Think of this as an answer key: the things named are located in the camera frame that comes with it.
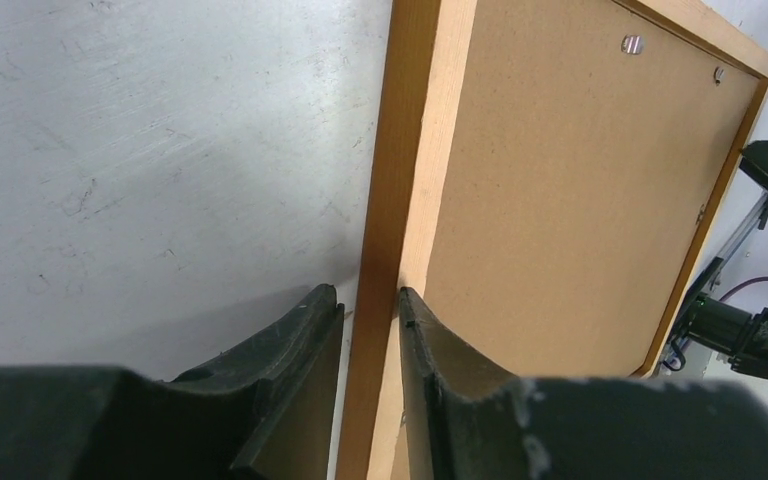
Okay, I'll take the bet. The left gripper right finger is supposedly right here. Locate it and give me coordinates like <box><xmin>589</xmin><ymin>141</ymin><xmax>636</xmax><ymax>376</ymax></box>
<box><xmin>398</xmin><ymin>287</ymin><xmax>768</xmax><ymax>479</ymax></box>

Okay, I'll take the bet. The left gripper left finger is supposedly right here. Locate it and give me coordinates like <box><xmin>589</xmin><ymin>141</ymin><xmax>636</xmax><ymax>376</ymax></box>
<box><xmin>0</xmin><ymin>284</ymin><xmax>345</xmax><ymax>479</ymax></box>

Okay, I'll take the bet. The brown backing board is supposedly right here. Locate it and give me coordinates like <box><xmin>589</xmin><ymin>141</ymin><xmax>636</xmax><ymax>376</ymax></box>
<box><xmin>390</xmin><ymin>0</ymin><xmax>763</xmax><ymax>480</ymax></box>

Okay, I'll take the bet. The wooden picture frame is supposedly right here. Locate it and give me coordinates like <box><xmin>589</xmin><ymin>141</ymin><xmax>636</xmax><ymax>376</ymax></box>
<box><xmin>334</xmin><ymin>0</ymin><xmax>768</xmax><ymax>480</ymax></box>

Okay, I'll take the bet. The aluminium rail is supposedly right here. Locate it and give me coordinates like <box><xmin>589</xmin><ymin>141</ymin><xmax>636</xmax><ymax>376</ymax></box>
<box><xmin>679</xmin><ymin>194</ymin><xmax>768</xmax><ymax>316</ymax></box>

